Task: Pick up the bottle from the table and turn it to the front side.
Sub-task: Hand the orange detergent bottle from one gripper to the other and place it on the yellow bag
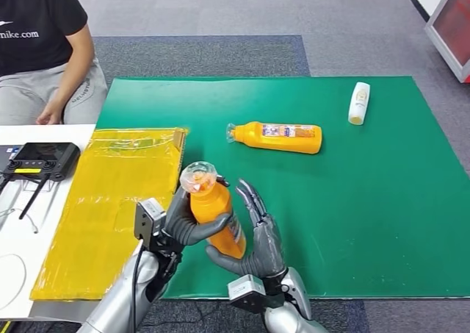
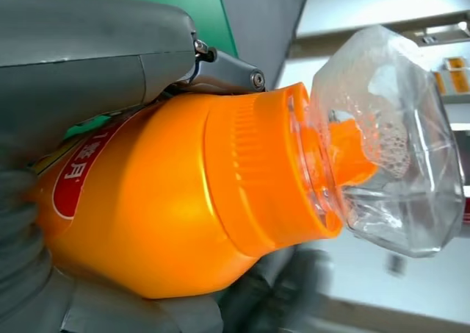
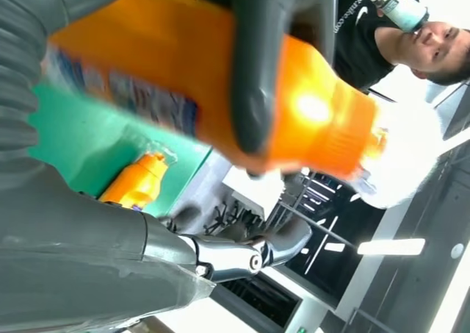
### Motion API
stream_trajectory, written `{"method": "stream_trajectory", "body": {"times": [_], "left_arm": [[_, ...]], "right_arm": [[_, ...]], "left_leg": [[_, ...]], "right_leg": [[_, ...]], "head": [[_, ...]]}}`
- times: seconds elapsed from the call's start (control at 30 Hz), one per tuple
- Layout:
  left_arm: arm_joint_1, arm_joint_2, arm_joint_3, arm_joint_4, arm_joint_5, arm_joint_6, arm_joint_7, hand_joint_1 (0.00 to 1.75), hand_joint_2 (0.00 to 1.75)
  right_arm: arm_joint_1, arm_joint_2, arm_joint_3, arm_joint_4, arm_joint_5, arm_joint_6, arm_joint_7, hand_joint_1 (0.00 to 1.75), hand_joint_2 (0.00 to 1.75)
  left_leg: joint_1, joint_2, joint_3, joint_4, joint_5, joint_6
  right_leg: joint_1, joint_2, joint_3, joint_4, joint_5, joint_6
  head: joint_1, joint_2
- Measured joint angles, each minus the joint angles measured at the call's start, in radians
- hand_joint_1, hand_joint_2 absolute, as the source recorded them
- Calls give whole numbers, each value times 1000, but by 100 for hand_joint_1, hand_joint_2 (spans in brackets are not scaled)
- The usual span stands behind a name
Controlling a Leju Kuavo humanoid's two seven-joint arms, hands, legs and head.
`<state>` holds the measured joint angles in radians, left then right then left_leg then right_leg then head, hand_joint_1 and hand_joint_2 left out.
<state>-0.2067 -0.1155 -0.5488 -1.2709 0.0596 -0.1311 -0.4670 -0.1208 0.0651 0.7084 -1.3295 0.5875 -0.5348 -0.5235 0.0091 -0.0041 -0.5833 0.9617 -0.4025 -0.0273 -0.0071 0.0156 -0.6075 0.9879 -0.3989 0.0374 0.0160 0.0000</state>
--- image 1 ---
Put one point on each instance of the green table mat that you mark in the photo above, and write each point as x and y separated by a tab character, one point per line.
367	199

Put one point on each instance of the white plastic bottle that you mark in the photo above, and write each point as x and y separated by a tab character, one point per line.
359	103

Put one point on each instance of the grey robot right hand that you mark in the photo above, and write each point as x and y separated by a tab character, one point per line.
268	245

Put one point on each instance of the person's left hand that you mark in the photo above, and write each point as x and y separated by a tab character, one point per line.
50	115

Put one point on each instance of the yellow film-wrapped flat box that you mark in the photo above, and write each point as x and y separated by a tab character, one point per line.
102	199

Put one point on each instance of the dark laptop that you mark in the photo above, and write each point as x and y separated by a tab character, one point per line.
4	154

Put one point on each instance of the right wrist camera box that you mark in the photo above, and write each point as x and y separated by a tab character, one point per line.
247	292

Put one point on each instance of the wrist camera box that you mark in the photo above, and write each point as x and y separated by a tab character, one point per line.
247	292
148	221

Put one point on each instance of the white cabinet with red panel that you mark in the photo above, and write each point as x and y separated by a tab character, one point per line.
453	29

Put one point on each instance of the black controller with antennas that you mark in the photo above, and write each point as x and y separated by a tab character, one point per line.
46	155

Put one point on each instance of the person's left forearm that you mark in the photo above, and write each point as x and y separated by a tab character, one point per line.
75	75

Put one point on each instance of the orange bottle with clear cap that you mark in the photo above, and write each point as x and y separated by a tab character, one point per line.
213	204
286	143

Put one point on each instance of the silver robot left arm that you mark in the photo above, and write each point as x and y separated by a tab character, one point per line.
117	301

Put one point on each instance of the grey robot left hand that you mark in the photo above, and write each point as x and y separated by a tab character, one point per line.
182	223

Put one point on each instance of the person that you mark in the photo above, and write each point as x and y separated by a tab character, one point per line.
36	9

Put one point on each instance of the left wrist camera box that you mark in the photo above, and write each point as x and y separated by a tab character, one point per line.
148	221

